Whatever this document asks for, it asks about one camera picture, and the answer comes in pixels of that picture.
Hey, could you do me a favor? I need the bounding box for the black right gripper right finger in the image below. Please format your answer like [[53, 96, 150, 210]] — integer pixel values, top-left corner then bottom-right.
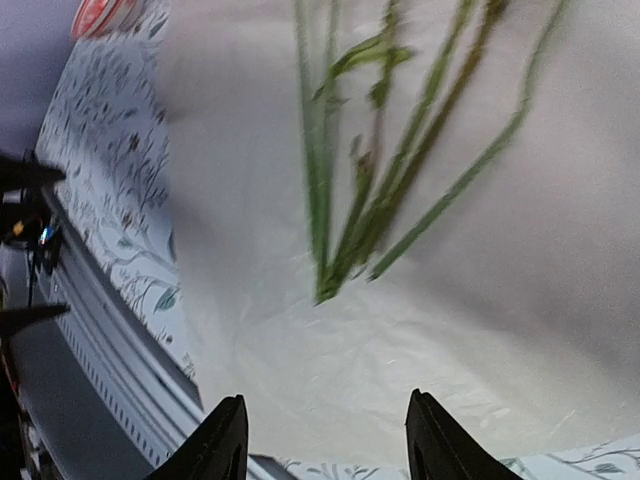
[[405, 389, 520, 480]]

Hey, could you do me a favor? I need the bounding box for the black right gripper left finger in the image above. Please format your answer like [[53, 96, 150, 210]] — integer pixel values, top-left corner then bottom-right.
[[147, 395, 249, 480]]

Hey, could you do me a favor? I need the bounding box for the pale pink white flower stem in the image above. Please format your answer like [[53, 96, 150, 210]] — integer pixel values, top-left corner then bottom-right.
[[293, 1, 340, 304]]

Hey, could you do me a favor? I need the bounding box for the beige wrapping paper sheet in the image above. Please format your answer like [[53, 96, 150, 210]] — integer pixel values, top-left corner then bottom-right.
[[154, 0, 640, 474]]

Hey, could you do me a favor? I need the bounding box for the yellow fake flower stem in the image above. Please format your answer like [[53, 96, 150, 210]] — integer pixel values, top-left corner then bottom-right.
[[367, 1, 569, 282]]

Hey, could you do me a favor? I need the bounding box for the blue fake flower stem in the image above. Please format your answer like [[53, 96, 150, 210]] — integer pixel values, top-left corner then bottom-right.
[[310, 1, 506, 303]]

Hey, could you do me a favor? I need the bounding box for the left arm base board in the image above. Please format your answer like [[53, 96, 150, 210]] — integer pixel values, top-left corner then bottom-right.
[[1, 152, 66, 275]]

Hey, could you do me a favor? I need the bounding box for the red white patterned dish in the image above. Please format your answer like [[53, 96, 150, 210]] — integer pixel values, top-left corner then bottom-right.
[[71, 0, 144, 40]]

